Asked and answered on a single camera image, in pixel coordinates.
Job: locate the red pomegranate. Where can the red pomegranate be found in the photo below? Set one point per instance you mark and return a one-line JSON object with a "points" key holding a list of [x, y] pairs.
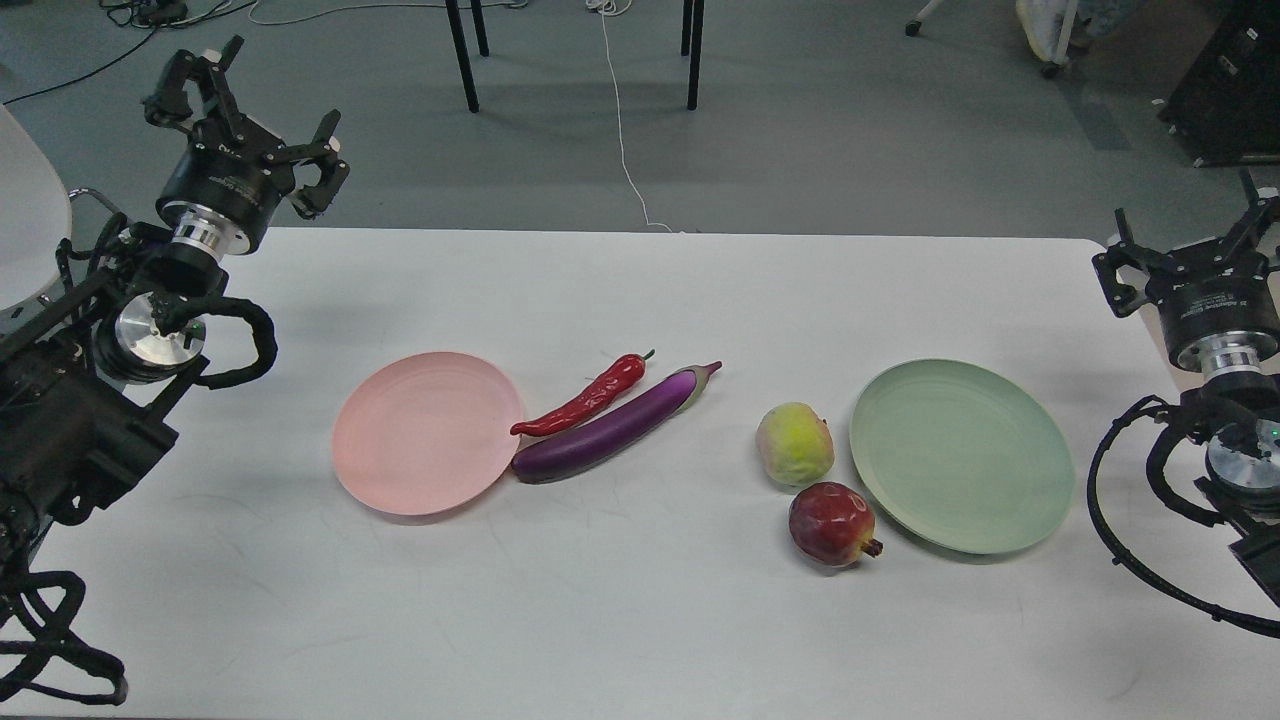
{"points": [[833, 525]]}

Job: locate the red chili pepper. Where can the red chili pepper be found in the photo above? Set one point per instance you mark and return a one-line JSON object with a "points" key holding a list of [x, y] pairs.
{"points": [[600, 393]]}

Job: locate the black table leg left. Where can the black table leg left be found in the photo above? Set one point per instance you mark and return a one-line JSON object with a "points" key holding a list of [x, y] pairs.
{"points": [[454, 14]]}

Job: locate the purple eggplant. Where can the purple eggplant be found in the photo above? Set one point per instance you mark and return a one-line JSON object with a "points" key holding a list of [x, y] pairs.
{"points": [[581, 448]]}

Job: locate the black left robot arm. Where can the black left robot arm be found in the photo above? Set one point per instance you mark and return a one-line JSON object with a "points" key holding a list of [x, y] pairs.
{"points": [[95, 360]]}

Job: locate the black equipment box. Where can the black equipment box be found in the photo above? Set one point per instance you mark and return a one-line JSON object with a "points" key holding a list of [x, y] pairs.
{"points": [[1225, 110]]}

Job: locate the pink plate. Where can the pink plate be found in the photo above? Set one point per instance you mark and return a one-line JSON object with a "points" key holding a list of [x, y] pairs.
{"points": [[426, 434]]}

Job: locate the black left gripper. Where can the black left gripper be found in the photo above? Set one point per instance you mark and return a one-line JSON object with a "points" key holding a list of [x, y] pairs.
{"points": [[242, 174]]}

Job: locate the green plate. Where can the green plate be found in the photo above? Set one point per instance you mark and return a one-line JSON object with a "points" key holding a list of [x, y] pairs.
{"points": [[962, 457]]}

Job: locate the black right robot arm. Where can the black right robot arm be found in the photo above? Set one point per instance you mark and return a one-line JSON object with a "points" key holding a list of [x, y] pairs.
{"points": [[1214, 461]]}

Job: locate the rolling chair base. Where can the rolling chair base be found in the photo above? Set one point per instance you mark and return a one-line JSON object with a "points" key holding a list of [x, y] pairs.
{"points": [[1060, 32]]}

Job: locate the yellow green peach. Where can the yellow green peach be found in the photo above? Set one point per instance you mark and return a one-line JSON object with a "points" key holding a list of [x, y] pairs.
{"points": [[795, 445]]}

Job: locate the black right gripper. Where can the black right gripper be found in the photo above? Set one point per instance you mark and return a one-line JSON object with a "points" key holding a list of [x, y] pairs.
{"points": [[1201, 310]]}

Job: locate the black table leg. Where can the black table leg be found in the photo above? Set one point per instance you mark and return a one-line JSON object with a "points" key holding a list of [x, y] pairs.
{"points": [[454, 14], [691, 38]]}

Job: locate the black table leg right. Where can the black table leg right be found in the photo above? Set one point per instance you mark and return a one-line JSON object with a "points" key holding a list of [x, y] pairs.
{"points": [[691, 38]]}

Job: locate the white chair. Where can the white chair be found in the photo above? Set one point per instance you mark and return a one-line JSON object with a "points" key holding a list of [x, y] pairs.
{"points": [[36, 214]]}

